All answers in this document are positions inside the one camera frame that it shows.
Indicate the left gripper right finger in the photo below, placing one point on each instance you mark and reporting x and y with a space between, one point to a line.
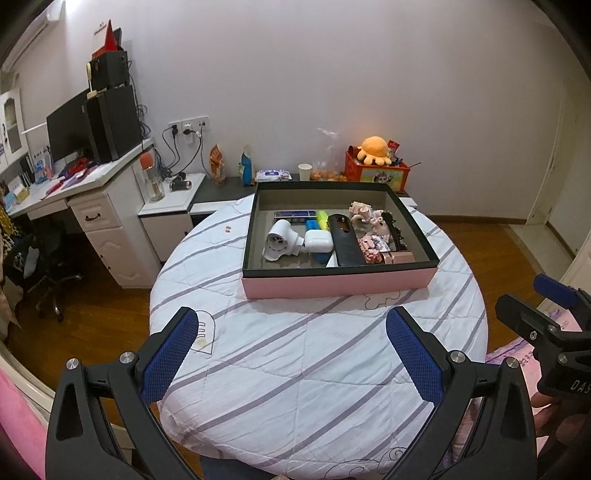
482 424

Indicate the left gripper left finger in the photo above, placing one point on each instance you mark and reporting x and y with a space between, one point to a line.
81 443

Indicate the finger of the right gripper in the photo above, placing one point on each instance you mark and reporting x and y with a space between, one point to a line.
553 290
528 323

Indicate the rose gold cylinder case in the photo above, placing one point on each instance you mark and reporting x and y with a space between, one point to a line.
398 257

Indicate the black hair clip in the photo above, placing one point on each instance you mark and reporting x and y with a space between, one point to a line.
395 232

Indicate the pink brick block toy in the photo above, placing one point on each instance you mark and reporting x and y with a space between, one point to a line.
375 249

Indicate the pink pig doll figure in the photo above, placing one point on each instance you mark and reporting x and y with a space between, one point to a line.
364 213

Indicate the black tv remote control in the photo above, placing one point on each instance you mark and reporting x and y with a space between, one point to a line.
345 242

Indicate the white earbuds case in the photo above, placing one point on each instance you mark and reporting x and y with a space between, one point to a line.
318 241

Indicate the yellow highlighter pen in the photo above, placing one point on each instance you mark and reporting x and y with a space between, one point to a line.
323 220

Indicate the white hair dryer toy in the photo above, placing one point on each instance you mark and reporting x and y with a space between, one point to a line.
282 240

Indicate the dark blue small box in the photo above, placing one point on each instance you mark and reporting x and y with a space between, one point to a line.
297 216

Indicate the white charger adapter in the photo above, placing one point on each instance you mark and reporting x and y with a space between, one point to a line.
333 261

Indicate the person's right hand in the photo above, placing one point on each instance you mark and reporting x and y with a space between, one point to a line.
547 416

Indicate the white striped quilted tablecloth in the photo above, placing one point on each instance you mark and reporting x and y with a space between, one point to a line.
311 389

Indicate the red toy storage box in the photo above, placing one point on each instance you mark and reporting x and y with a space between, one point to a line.
393 175

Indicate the white desk with drawers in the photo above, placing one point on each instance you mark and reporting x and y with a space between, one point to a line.
106 204

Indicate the orange octopus plush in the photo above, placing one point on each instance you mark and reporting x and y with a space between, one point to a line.
374 151

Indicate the low white black cabinet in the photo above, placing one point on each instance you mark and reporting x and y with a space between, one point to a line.
169 220

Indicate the orange lid water bottle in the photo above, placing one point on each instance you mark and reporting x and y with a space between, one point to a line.
152 179

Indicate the pink box with black rim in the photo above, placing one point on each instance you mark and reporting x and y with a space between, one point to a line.
299 276

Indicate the clear bag of oranges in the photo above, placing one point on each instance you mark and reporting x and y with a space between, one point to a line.
329 163

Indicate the white paper cup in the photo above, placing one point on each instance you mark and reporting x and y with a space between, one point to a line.
304 171

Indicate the orange snack bag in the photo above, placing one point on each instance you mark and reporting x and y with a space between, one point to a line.
216 165

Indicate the black computer monitor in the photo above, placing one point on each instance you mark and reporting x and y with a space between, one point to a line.
67 129

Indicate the blue white carton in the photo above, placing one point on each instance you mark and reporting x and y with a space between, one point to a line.
245 167

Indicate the white glass cabinet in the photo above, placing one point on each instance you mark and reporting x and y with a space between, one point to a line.
13 140

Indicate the wet wipes pack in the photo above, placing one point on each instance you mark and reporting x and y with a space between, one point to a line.
273 175

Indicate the large black speaker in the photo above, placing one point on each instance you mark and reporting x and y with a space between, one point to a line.
112 123

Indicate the small black speaker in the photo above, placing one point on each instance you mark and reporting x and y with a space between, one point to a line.
109 70

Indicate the small black camera device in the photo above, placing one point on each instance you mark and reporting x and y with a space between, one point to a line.
180 183

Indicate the white wall power strip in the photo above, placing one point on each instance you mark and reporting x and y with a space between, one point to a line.
199 124

